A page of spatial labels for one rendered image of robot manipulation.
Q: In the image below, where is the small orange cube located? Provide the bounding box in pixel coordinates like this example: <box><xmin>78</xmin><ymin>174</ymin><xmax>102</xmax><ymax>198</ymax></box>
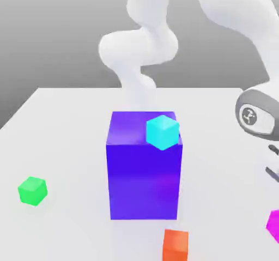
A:
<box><xmin>162</xmin><ymin>228</ymin><xmax>190</xmax><ymax>261</ymax></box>

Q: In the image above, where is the small green cube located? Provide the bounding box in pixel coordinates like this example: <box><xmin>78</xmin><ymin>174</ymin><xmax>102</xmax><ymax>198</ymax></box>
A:
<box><xmin>17</xmin><ymin>176</ymin><xmax>48</xmax><ymax>207</ymax></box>

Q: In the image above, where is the large purple box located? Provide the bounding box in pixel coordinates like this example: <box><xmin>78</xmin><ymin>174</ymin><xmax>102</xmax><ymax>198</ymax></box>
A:
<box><xmin>106</xmin><ymin>111</ymin><xmax>183</xmax><ymax>221</ymax></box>

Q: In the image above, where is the small magenta cube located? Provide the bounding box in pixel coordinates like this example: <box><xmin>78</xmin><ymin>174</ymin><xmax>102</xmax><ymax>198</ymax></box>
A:
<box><xmin>265</xmin><ymin>209</ymin><xmax>279</xmax><ymax>244</ymax></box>

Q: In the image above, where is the small cyan cube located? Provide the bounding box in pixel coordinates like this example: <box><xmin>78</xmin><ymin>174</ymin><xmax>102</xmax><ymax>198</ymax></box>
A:
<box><xmin>145</xmin><ymin>114</ymin><xmax>180</xmax><ymax>151</ymax></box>

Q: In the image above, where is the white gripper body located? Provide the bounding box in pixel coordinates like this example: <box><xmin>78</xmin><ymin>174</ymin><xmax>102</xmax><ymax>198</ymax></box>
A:
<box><xmin>264</xmin><ymin>164</ymin><xmax>279</xmax><ymax>184</ymax></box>

